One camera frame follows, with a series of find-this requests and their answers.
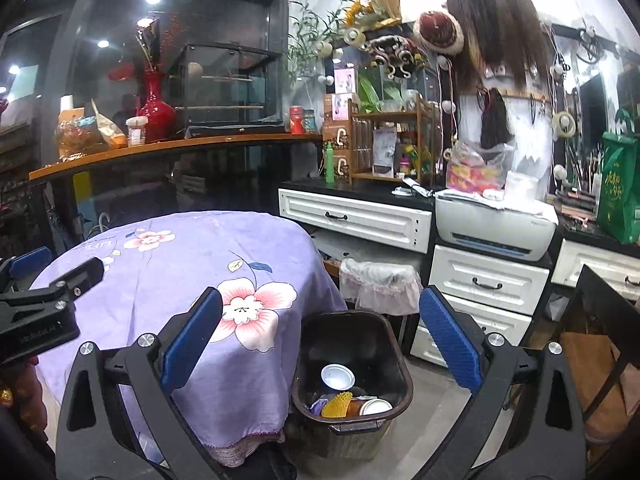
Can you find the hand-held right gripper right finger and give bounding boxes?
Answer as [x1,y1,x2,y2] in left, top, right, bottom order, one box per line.
[400,285,587,480]

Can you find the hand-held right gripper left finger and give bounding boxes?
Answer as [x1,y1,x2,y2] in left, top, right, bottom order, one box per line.
[56,287,241,480]

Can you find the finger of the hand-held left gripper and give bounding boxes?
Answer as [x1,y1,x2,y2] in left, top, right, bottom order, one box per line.
[27,257,106,313]
[0,246,54,286]

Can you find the black trash bin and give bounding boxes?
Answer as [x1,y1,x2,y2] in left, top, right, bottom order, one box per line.
[291,311,415,462]

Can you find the white drawer unit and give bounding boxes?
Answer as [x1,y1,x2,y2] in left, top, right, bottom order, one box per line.
[410,244,551,368]

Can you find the purple floral tablecloth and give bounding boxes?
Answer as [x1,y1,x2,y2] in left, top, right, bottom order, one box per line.
[30,210,348,468]

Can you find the small bin with white liner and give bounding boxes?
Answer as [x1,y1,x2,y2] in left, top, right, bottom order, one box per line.
[339,257,423,317]

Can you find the white printer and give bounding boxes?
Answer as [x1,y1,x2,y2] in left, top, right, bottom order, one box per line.
[435,194,558,262]

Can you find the gold glass bowl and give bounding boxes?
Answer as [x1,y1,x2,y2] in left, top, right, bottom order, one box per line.
[56,115,98,161]

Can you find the black chair brown cushion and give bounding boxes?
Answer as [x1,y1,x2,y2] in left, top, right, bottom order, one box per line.
[559,264,640,443]

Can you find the paper snack bag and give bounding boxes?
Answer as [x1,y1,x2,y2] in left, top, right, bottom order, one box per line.
[90,100,128,150]

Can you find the white black handheld tool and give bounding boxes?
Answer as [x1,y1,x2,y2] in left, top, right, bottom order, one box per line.
[392,178,436,199]

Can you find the long white drawer cabinet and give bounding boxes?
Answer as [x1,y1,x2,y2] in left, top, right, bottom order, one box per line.
[278,187,433,254]

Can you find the orange box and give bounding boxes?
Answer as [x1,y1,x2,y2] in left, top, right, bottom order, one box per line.
[57,106,87,128]

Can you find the jar with white lid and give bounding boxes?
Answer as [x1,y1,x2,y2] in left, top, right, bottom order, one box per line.
[126,116,149,147]

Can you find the white plastic container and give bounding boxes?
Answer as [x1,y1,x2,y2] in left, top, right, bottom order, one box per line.
[505,170,540,203]

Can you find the white side drawer cabinet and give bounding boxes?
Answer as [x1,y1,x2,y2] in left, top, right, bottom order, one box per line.
[550,237,640,301]

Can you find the clear plastic bag pink contents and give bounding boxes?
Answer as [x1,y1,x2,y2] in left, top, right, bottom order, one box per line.
[446,141,516,193]

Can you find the curved wooden counter shelf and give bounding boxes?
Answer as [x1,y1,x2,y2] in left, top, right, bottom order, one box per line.
[28,132,323,182]

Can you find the red vase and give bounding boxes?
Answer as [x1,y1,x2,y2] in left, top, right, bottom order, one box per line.
[136,71,177,143]

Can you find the pile of makeup brushes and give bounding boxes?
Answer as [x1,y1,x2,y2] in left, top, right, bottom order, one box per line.
[552,142,603,231]

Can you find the white black pouch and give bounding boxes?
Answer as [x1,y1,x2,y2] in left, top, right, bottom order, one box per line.
[372,127,398,178]

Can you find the brown box hook print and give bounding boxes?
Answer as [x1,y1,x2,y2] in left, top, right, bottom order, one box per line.
[327,150,353,181]
[322,121,353,151]

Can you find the dark hair bundle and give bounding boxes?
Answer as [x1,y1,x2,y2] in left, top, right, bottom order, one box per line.
[480,87,513,148]

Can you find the green tote bag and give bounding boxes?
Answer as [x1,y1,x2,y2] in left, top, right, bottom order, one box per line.
[596,108,640,245]

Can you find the wooden shelf rack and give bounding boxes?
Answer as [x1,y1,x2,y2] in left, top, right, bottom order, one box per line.
[348,95,435,186]

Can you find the dried flower stems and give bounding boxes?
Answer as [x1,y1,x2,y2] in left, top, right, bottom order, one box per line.
[132,10,173,76]

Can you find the glass display case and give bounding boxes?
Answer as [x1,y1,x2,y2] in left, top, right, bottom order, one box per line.
[167,43,283,128]

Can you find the brown box photo print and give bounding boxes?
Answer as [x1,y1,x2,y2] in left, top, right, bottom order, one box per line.
[325,92,358,122]

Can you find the green leaves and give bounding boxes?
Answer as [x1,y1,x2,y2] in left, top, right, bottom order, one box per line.
[359,76,401,111]

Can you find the pink photo card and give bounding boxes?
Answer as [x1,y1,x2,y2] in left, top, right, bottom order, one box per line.
[334,68,358,95]

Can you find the ornate dark red headdress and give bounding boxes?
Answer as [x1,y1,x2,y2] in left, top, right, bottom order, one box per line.
[365,35,428,78]

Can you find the red fur-trimmed hat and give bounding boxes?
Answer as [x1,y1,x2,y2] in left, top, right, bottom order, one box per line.
[414,10,466,56]

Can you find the hanging brown hair extensions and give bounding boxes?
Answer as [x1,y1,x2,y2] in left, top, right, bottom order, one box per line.
[445,0,543,92]

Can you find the green bamboo branches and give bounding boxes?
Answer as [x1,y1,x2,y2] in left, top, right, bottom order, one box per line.
[287,0,351,86]

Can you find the sunflower bouquet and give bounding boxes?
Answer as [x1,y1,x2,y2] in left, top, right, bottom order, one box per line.
[345,0,403,31]

